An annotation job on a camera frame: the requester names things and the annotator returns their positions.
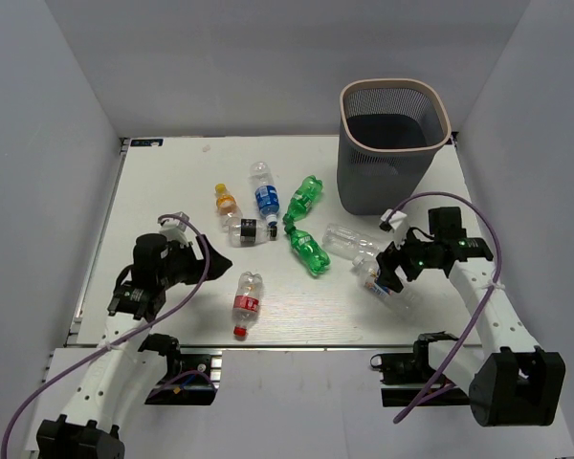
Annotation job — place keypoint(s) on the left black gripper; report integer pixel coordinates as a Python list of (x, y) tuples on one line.
[(188, 251)]

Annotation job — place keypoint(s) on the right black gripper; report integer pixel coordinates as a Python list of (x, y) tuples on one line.
[(389, 259)]

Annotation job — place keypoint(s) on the white cap labelled bottle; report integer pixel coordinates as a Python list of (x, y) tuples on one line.
[(401, 304)]

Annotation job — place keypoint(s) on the red label red cap bottle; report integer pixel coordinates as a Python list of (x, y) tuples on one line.
[(246, 303)]

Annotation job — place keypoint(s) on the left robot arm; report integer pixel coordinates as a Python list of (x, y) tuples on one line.
[(132, 360)]

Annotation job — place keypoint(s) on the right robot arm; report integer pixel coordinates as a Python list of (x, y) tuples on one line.
[(513, 382)]

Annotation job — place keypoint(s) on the grey mesh waste bin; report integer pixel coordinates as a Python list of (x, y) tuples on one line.
[(390, 131)]

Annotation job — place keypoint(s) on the black label clear bottle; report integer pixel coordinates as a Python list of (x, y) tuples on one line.
[(244, 232)]

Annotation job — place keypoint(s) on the orange cap small bottle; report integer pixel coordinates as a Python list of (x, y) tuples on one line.
[(226, 206)]

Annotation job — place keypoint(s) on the clear unlabelled plastic bottle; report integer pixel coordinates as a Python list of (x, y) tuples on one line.
[(349, 244)]

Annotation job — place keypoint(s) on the lower green plastic bottle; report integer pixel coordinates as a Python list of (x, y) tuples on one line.
[(312, 256)]

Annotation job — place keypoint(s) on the green plastic bottle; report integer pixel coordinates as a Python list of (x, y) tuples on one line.
[(312, 256), (303, 199)]

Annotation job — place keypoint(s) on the blue label clear bottle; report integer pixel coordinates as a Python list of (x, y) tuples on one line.
[(265, 192)]

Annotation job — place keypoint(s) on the upper green plastic bottle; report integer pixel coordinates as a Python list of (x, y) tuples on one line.
[(303, 199)]

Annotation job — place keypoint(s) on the blue corner label sticker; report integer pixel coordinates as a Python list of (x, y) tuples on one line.
[(146, 142)]

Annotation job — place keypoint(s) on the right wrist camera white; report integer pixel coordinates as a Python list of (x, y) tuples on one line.
[(395, 223)]

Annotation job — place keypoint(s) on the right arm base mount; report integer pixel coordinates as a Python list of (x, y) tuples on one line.
[(401, 380)]

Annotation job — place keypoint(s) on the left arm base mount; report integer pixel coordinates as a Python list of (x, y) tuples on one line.
[(196, 383)]

